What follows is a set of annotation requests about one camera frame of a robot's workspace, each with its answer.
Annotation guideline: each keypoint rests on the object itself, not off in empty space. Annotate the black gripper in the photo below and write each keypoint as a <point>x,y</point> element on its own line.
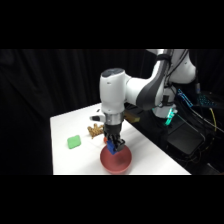
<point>112,130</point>

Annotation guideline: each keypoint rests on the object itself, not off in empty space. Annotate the blue cube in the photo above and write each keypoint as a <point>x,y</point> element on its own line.
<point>111,148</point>

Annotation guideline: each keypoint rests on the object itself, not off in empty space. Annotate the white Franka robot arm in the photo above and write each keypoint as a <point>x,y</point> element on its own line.
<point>115,90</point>

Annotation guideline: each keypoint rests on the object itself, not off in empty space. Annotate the pink bowl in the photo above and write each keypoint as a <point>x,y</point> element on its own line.
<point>116,163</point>

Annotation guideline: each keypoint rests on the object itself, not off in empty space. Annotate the brown toy figure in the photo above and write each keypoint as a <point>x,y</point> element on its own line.
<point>95,131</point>

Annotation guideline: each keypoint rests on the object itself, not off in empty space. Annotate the tan wrist box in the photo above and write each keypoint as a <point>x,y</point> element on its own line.
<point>132,117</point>

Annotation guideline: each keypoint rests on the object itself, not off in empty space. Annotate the black robot stand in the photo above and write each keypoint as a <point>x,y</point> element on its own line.
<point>153,128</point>

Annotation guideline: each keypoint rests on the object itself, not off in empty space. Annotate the green rounded block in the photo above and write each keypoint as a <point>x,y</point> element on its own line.
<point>74,142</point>

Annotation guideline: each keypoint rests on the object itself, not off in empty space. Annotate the black case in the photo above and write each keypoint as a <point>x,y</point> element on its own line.
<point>185,138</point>

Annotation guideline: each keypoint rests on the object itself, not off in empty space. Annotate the black curtain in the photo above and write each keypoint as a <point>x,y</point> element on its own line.
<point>33,100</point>

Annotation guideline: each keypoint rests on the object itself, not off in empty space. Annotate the teal electronics box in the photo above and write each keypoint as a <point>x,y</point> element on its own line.
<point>204,100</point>

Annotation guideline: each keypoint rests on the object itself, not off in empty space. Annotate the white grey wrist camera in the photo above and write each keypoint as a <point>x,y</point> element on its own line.
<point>96,117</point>

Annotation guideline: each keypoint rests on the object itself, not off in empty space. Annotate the blue metal bracket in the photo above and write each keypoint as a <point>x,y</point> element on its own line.
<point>184,97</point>

